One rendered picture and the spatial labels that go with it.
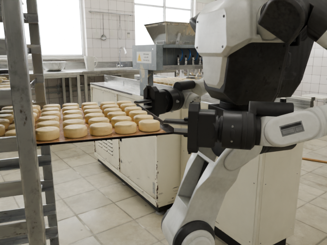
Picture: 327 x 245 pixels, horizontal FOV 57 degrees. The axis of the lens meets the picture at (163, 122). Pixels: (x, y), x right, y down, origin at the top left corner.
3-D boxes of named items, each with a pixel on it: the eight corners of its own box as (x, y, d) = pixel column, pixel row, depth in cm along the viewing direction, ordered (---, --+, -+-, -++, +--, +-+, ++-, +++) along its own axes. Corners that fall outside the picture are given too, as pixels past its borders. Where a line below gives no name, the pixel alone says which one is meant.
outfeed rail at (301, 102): (134, 80, 319) (134, 74, 317) (136, 80, 321) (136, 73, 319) (310, 110, 154) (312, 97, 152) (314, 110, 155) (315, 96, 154)
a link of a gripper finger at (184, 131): (162, 130, 72) (188, 131, 70) (165, 127, 75) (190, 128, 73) (162, 136, 72) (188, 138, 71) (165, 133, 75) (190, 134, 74)
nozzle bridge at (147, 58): (132, 94, 215) (131, 45, 207) (209, 87, 253) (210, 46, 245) (156, 99, 188) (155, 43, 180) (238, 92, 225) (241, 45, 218)
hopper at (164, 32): (143, 45, 210) (143, 24, 207) (205, 45, 239) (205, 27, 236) (165, 44, 186) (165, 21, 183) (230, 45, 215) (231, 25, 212)
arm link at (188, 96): (159, 105, 117) (177, 101, 126) (180, 116, 111) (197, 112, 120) (166, 78, 113) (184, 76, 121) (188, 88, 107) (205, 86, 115)
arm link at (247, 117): (237, 148, 75) (284, 152, 73) (239, 149, 65) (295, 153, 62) (239, 104, 76) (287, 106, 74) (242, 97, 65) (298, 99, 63)
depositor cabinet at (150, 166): (94, 163, 313) (89, 82, 294) (153, 151, 350) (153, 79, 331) (157, 219, 208) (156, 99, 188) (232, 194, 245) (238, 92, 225)
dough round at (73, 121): (69, 133, 68) (69, 124, 67) (59, 129, 71) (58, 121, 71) (88, 129, 71) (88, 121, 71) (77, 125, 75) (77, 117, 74)
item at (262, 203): (178, 211, 218) (180, 89, 197) (214, 199, 236) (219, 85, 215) (253, 269, 160) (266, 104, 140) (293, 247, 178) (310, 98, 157)
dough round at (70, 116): (72, 120, 80) (71, 113, 80) (87, 122, 78) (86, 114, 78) (58, 124, 76) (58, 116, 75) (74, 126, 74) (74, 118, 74)
